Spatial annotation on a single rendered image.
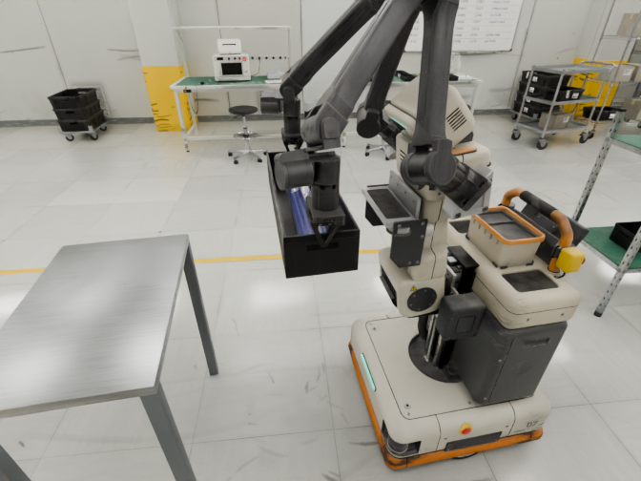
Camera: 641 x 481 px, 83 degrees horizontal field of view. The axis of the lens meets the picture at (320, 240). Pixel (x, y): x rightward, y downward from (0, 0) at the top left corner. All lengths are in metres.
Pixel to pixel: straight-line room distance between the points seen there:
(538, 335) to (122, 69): 6.38
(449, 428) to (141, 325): 1.11
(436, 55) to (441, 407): 1.20
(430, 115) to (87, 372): 1.00
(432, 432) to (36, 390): 1.21
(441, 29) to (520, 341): 0.95
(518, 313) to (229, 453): 1.24
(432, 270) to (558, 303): 0.38
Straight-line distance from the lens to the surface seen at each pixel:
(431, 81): 0.88
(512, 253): 1.34
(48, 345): 1.21
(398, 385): 1.59
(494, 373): 1.45
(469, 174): 0.91
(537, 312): 1.31
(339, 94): 0.73
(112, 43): 6.75
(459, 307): 1.24
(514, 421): 1.69
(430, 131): 0.85
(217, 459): 1.77
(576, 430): 2.10
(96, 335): 1.18
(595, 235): 2.86
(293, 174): 0.67
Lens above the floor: 1.54
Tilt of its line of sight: 32 degrees down
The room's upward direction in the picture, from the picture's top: straight up
